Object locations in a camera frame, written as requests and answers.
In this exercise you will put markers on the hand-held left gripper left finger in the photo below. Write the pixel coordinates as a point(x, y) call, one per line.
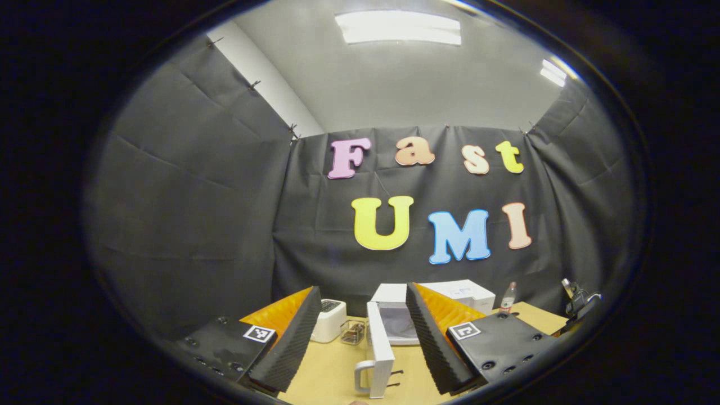
point(292, 343)

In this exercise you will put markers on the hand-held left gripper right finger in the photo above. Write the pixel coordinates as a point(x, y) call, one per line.
point(433, 343)

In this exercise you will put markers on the white microwave oven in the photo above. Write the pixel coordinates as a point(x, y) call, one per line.
point(379, 349)

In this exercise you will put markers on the white toaster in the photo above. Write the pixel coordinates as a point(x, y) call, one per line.
point(327, 323)

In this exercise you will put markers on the small glass jar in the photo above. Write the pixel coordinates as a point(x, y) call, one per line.
point(352, 333)

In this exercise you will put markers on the clear red label water bottle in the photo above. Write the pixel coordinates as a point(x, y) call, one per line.
point(508, 301)

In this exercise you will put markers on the black backdrop cloth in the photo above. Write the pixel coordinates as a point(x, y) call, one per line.
point(197, 225)

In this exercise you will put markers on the small ceiling light panel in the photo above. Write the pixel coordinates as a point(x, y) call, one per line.
point(553, 73)

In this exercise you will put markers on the large ceiling light panel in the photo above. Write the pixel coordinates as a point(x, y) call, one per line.
point(399, 27)

